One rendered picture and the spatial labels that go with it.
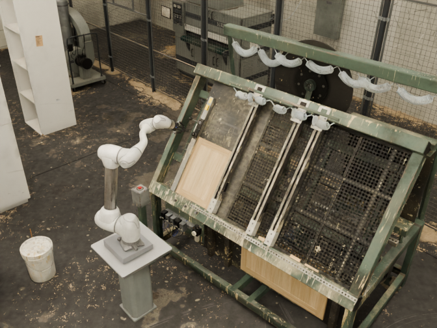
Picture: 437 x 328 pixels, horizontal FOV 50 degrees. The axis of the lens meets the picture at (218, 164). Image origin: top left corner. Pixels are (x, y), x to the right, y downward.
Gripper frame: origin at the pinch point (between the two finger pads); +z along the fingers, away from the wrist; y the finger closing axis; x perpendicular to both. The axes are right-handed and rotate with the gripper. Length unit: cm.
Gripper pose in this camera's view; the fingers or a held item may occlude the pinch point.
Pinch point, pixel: (185, 130)
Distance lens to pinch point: 430.3
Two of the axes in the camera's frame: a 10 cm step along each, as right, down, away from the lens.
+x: 7.5, 3.6, -5.5
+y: -4.0, 9.2, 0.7
